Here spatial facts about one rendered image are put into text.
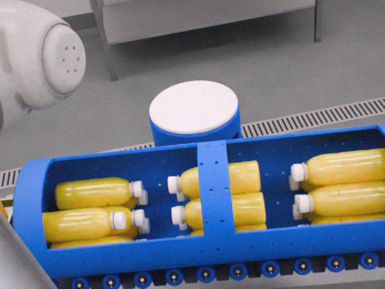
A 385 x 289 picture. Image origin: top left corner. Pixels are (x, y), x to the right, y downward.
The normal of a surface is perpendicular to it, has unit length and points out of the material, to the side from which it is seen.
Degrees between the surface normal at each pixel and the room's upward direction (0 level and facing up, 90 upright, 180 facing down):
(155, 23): 0
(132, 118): 0
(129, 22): 0
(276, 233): 79
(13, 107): 104
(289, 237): 85
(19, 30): 28
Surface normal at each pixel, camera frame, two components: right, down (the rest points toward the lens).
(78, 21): 0.12, 0.40
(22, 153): -0.12, -0.77
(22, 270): 0.87, -0.34
